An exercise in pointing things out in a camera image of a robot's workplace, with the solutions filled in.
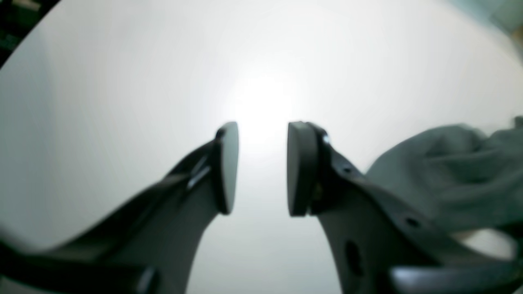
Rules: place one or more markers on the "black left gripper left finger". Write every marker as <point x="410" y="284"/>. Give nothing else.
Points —
<point x="148" y="244"/>

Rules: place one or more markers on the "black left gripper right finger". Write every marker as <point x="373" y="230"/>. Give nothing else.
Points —
<point x="379" y="243"/>

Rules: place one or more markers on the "dark grey t-shirt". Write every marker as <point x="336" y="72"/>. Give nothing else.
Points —
<point x="458" y="177"/>

